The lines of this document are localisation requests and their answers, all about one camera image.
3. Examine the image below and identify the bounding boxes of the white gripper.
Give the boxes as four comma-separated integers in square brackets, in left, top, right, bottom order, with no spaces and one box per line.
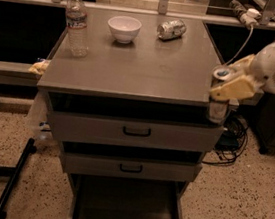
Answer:
[209,42,275,102]

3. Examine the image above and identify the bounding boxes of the top grey drawer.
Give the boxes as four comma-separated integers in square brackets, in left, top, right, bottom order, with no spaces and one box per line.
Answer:
[47,111,224,152]

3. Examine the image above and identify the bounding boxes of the white power cable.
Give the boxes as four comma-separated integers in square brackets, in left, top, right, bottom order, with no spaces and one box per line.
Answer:
[221,21,255,71]

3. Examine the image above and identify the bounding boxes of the grey metal rail frame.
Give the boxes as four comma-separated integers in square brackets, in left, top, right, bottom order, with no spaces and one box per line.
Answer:
[0,0,275,121]

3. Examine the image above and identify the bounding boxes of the clear plastic bag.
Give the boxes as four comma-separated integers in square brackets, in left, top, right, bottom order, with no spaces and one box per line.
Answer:
[27,92,58,147]

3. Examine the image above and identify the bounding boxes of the white power strip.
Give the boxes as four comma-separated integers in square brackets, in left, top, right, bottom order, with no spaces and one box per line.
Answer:
[229,0,259,29]

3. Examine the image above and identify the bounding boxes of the redbull can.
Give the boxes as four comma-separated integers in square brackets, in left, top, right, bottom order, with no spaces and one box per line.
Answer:
[206,65,231,125]

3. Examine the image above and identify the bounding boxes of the clear plastic water bottle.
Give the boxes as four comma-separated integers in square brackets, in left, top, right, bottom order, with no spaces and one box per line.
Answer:
[65,0,88,57]

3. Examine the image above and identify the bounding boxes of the black metal stand leg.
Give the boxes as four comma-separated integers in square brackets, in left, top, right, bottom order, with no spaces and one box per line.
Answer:
[0,138,37,219]

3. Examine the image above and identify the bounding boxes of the bottom grey open drawer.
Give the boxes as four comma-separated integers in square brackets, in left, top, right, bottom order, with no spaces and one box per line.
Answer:
[69,175,187,219]

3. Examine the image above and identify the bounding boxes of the crushed silver soda can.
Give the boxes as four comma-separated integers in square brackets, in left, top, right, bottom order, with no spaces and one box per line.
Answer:
[156,19,187,41]

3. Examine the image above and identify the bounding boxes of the middle grey drawer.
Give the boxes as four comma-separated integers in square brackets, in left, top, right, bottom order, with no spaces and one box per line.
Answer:
[60,152,202,182]

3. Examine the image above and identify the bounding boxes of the grey metal drawer cabinet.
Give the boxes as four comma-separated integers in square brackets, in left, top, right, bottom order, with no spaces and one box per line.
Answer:
[18,0,250,219]

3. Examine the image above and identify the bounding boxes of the black cable bundle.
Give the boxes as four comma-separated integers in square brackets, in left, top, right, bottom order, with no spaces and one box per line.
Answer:
[201,111,251,170]

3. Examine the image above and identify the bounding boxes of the white ceramic bowl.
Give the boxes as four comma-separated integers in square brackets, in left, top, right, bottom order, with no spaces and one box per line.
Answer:
[107,15,142,44]

